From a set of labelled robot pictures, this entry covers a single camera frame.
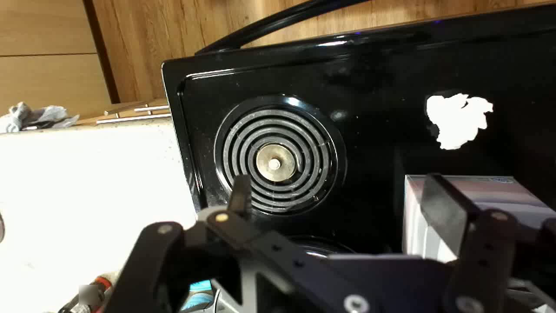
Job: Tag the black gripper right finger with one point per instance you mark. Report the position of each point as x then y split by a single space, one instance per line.
484 261

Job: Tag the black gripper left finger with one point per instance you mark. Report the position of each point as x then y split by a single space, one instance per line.
157 261

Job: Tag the pale blue grey tissue box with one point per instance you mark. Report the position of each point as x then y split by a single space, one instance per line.
522 197

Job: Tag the grey crumpled cloth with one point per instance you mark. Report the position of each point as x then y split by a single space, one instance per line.
29 115

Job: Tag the light blue small object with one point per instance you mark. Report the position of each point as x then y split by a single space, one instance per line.
201 293

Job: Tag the red black marker pen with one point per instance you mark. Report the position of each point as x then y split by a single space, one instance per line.
88 296

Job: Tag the small coil burner silver centre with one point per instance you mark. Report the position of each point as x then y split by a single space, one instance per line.
281 162

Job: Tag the black electric stove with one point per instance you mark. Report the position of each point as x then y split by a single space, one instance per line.
376 87

